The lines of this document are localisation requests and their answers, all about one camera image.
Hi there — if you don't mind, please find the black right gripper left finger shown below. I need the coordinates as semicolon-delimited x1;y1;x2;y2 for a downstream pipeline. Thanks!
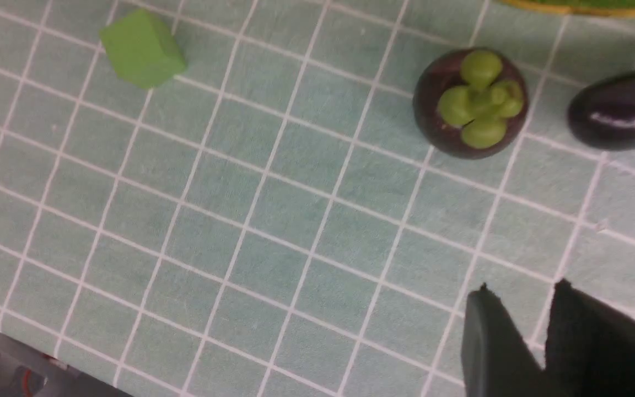
461;284;566;396

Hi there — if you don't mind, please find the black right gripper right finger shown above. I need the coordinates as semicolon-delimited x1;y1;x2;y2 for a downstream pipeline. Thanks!
545;279;635;396

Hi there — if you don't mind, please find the purple eggplant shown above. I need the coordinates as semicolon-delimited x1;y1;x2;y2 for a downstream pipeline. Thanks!
567;71;635;152

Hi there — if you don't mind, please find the dark purple mangosteen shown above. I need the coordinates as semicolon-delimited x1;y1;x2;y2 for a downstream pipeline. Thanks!
412;47;530;160

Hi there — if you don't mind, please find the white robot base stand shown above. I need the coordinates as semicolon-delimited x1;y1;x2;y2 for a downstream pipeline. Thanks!
0;332;128;396

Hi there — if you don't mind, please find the green leaf-shaped glass plate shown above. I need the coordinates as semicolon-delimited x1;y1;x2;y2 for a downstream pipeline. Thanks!
501;1;635;18

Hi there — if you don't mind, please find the green foam cube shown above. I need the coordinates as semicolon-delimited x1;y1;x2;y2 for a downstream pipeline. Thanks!
99;8;187;90

